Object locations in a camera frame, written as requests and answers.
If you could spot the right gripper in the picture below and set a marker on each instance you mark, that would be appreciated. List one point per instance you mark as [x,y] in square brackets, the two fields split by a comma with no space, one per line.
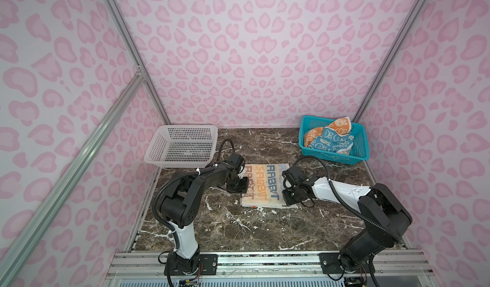
[286,199]

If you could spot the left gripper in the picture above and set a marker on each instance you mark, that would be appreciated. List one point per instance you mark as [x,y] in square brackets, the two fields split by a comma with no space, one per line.
[242,189]

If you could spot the cream rabbit text towel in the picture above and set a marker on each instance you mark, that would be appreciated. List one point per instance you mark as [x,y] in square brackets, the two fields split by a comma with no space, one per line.
[265,186]

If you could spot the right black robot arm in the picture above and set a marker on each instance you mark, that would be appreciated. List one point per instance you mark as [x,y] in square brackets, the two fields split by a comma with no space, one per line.
[386,219]

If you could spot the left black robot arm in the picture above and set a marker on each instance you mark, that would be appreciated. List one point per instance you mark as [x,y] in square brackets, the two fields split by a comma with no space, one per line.
[177,204]

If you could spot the teal patterned towel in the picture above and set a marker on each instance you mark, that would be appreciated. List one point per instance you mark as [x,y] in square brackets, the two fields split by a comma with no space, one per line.
[331,141]

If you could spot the teal plastic basket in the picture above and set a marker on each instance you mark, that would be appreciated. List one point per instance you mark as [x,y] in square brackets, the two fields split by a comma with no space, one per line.
[360,150]

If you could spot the white plastic basket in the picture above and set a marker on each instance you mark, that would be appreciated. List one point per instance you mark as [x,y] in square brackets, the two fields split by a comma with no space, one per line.
[182,146]

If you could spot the orange patterned towel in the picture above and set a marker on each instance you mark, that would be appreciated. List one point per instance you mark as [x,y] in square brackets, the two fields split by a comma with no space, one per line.
[342,127]

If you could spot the left diagonal aluminium strut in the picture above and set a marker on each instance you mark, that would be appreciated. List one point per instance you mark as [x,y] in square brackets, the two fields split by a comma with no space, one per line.
[27,241]

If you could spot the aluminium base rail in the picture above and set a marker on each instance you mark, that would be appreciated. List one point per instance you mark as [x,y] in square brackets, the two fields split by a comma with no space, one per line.
[272,268]

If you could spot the right corner aluminium post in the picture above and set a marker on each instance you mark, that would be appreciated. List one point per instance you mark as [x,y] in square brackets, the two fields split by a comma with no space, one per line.
[409,22]

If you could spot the corner aluminium post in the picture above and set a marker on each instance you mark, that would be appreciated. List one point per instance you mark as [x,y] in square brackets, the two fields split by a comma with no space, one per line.
[116,14]
[409,22]

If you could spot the left corner aluminium post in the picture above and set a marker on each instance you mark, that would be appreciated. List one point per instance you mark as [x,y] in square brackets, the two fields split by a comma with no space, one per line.
[116,14]

